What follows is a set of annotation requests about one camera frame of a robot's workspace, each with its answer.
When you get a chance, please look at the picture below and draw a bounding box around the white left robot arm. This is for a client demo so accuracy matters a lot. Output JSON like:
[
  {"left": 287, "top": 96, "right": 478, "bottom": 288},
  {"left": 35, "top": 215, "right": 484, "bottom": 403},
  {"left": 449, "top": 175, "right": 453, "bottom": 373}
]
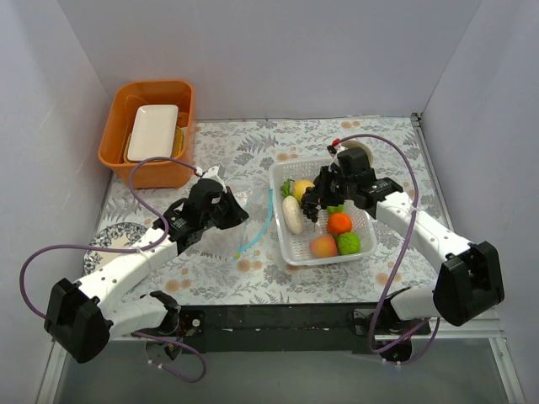
[{"left": 45, "top": 178, "right": 248, "bottom": 364}]

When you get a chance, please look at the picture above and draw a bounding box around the blue patterned plate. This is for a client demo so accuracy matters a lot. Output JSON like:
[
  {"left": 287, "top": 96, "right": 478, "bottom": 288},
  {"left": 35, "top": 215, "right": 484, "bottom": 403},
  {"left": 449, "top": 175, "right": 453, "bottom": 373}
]
[{"left": 83, "top": 222, "right": 147, "bottom": 275}]

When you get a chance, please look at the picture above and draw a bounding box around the black base bar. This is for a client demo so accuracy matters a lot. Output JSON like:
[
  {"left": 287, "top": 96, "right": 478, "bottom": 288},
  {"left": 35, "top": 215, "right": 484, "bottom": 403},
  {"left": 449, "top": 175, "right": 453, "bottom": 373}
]
[{"left": 176, "top": 300, "right": 481, "bottom": 354}]

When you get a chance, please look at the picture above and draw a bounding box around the dark grape bunch toy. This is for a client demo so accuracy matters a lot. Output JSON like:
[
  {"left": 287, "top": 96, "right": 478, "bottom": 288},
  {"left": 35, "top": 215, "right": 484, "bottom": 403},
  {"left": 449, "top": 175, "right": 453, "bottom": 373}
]
[{"left": 300, "top": 193, "right": 319, "bottom": 223}]

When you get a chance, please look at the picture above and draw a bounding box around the yellow container in bin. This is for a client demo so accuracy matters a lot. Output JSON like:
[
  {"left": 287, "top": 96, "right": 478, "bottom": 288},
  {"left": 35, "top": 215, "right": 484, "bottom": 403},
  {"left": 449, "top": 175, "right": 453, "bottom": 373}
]
[{"left": 123, "top": 125, "right": 184, "bottom": 163}]

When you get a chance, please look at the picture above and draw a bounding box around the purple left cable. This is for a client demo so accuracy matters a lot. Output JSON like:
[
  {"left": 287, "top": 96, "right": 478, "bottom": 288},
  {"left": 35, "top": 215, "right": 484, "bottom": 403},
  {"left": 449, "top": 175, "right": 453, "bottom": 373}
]
[{"left": 19, "top": 156, "right": 211, "bottom": 384}]

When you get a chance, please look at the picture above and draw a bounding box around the white rectangular plate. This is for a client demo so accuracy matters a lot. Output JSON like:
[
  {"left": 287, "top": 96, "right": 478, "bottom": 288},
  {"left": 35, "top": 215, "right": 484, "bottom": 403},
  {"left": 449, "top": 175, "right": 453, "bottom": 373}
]
[{"left": 126, "top": 104, "right": 179, "bottom": 162}]

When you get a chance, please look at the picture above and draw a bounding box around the white plastic basket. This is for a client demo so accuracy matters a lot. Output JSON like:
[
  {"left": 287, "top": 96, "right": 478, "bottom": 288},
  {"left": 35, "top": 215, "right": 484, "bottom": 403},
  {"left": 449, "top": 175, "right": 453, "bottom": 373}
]
[{"left": 269, "top": 157, "right": 377, "bottom": 266}]

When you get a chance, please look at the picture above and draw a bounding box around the beige ceramic bowl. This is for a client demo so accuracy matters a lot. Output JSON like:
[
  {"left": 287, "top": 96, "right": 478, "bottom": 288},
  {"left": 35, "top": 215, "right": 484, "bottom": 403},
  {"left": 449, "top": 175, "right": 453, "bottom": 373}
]
[{"left": 339, "top": 141, "right": 375, "bottom": 169}]

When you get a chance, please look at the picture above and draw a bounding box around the white radish toy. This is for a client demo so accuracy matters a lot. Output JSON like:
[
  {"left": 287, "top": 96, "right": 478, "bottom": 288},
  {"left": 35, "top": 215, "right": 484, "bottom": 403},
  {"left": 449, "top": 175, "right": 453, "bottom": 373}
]
[{"left": 281, "top": 195, "right": 303, "bottom": 235}]

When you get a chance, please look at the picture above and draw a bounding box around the yellow pear toy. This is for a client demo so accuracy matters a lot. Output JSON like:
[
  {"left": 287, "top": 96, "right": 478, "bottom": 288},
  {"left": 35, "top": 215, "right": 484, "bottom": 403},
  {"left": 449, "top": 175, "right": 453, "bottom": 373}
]
[{"left": 291, "top": 179, "right": 314, "bottom": 202}]

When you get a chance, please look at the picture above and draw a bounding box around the floral table mat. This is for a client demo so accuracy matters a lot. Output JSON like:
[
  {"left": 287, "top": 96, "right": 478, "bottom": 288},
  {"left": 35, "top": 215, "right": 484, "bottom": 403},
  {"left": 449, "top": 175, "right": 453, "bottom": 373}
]
[{"left": 82, "top": 116, "right": 468, "bottom": 305}]

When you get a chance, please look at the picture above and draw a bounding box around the orange fruit toy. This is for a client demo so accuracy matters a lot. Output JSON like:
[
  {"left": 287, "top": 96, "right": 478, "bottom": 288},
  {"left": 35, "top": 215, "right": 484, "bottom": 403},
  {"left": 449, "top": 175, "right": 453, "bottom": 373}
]
[{"left": 327, "top": 212, "right": 353, "bottom": 236}]

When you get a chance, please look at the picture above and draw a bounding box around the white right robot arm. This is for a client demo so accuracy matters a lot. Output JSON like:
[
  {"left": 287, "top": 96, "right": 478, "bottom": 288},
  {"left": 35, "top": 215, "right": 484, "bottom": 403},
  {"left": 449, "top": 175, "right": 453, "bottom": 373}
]
[{"left": 301, "top": 147, "right": 504, "bottom": 335}]

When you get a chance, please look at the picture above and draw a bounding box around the peach toy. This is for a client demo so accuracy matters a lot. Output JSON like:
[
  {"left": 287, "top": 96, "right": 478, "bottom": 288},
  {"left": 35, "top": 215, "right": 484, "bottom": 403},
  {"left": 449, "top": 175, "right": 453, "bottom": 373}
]
[{"left": 310, "top": 235, "right": 339, "bottom": 258}]

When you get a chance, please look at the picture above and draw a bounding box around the clear zip top bag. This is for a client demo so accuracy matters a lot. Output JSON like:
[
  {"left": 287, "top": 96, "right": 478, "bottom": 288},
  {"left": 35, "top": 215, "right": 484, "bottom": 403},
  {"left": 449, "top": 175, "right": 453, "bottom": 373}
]
[{"left": 195, "top": 184, "right": 273, "bottom": 260}]

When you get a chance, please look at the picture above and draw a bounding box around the green fruit toy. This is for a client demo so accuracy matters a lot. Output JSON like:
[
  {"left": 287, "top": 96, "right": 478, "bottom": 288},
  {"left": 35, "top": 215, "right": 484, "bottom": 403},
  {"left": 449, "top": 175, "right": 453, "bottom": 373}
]
[{"left": 336, "top": 231, "right": 361, "bottom": 255}]

